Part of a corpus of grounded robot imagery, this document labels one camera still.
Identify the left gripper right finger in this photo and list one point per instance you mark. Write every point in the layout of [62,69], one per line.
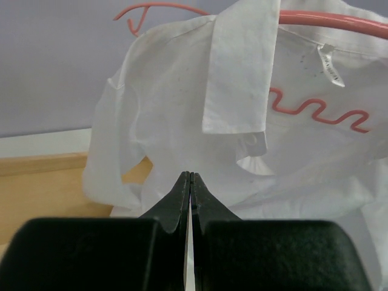
[230,253]

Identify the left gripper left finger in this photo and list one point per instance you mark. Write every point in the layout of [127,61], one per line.
[144,253]

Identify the white shirt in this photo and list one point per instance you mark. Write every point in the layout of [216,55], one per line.
[195,96]

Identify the pink hanger with white shirt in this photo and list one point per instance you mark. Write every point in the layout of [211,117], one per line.
[291,17]

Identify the wooden clothes rack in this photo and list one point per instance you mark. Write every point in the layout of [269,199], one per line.
[46,185]

